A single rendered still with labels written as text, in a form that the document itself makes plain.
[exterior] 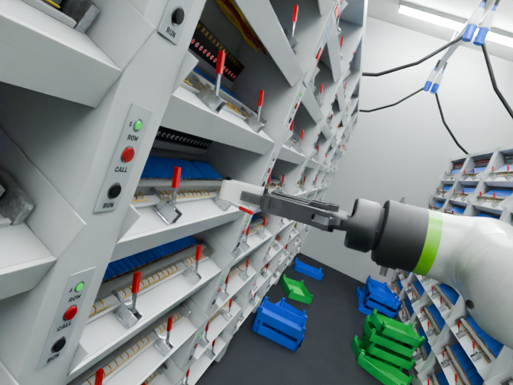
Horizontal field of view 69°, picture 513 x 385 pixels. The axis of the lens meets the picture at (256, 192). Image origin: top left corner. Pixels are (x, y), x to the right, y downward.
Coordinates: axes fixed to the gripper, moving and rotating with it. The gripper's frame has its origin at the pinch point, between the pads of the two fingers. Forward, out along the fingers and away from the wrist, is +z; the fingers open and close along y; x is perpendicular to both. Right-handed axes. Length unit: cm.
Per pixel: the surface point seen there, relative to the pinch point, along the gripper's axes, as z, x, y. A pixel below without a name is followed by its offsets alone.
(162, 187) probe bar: 16.0, -3.2, 3.8
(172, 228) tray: 10.6, -8.5, -0.6
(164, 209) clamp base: 12.6, -5.9, -0.7
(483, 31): -70, 114, 209
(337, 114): 3, 43, 185
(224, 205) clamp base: 11.1, -6.9, 26.0
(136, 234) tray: 11.0, -8.3, -10.6
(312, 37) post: 4, 40, 45
